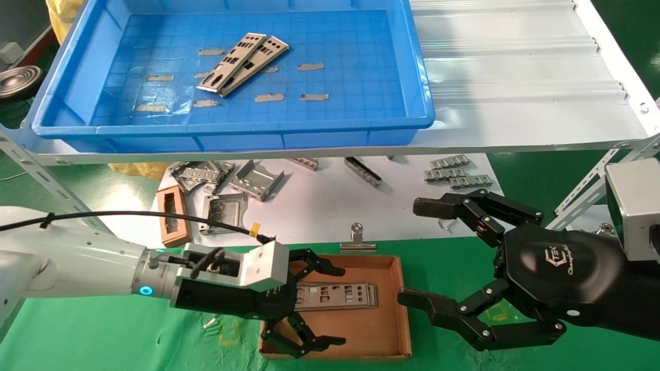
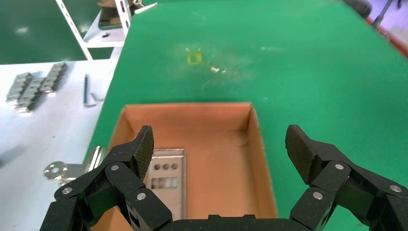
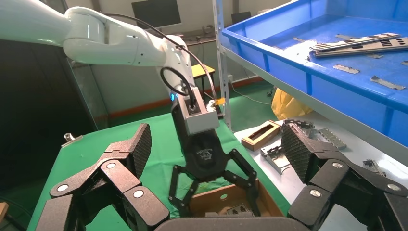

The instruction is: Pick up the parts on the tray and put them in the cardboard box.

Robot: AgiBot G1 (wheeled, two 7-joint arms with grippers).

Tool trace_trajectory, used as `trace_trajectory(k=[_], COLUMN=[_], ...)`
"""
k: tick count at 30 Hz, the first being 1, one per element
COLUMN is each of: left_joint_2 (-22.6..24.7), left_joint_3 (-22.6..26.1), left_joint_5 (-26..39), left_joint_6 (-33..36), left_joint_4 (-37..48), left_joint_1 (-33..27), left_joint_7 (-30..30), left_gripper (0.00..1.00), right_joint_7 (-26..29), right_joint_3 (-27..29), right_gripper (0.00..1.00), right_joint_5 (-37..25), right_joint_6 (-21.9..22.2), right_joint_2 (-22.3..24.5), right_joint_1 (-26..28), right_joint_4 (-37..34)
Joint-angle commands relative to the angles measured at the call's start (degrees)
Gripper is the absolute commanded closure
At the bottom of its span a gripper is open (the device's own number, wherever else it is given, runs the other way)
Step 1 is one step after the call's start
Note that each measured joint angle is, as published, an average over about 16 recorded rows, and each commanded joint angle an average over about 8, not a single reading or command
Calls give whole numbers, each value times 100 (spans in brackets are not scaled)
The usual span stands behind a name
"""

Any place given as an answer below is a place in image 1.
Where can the square grey metal plate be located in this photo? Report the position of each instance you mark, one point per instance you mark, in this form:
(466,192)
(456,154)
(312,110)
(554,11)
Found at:
(227,208)

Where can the small perforated metal strip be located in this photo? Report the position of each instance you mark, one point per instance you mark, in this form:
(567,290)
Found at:
(472,182)
(443,175)
(448,162)

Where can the folded slotted metal bracket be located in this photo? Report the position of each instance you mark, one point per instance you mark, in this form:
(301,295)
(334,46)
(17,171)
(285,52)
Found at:
(255,183)

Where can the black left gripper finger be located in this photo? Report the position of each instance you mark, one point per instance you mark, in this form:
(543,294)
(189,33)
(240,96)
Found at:
(309,342)
(322,267)

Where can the black round disc base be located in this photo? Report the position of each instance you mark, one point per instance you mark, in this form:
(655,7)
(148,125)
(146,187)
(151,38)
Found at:
(20,82)

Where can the small brown cardboard frame box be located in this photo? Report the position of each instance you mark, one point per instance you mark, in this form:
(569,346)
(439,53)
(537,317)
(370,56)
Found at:
(161,216)

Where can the green table cloth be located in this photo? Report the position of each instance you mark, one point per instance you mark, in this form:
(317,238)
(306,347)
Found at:
(129,335)

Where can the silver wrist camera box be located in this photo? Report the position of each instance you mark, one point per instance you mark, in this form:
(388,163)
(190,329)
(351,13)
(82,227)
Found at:
(634,206)
(263,268)

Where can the grey metal bracket piece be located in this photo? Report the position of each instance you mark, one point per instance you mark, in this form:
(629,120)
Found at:
(224,170)
(188,178)

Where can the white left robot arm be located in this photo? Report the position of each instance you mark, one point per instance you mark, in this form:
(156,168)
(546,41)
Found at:
(77,263)

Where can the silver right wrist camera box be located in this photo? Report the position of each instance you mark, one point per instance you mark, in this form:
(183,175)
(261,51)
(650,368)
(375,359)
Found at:
(634,206)

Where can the dark metal bar part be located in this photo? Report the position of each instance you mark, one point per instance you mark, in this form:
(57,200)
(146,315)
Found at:
(363,172)

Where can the small grey box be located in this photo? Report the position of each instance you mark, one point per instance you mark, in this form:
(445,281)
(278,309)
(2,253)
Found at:
(9,53)

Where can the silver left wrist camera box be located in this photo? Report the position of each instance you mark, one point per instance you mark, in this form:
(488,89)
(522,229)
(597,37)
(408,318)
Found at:
(263,268)

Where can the shallow brown cardboard box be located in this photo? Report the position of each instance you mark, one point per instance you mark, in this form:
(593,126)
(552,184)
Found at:
(361,330)

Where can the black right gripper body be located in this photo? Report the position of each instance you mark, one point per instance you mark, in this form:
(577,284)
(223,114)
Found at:
(567,273)

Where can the small grey metal part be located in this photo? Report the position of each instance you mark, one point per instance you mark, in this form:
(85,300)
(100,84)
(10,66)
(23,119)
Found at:
(307,164)

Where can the silver metal I/O shield plate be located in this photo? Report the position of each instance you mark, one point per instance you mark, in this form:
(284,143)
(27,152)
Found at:
(376,294)
(236,82)
(225,68)
(340,305)

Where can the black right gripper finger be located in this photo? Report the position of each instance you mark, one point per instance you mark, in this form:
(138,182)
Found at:
(438,207)
(428,306)

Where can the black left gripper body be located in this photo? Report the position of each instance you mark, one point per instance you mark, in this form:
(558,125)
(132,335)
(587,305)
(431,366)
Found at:
(227,301)

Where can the white sheet board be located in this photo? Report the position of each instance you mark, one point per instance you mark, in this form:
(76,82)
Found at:
(319,206)

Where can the slotted grey shelf post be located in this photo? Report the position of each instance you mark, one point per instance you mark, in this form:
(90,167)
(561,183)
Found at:
(582,193)
(51,188)

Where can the clear plastic film sheet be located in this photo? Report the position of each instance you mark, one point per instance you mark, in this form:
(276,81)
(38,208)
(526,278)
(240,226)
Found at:
(129,100)

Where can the blue plastic tray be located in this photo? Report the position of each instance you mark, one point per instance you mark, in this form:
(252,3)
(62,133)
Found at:
(361,77)

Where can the white metal shelf board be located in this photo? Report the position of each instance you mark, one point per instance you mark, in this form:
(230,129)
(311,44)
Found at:
(515,77)

